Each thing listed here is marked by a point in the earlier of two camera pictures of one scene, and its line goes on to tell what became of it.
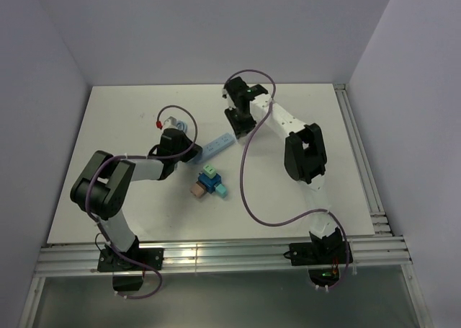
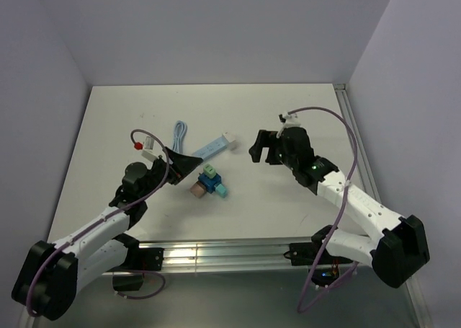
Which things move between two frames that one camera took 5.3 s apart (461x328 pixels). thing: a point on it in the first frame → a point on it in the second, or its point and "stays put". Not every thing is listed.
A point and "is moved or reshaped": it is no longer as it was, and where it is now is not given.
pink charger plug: x=198 y=189 stays put
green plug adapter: x=209 y=171 stays put
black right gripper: x=238 y=129 → x=269 y=139
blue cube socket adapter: x=209 y=182 stays put
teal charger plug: x=221 y=190 stays put
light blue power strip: x=217 y=145 is moved or reshaped
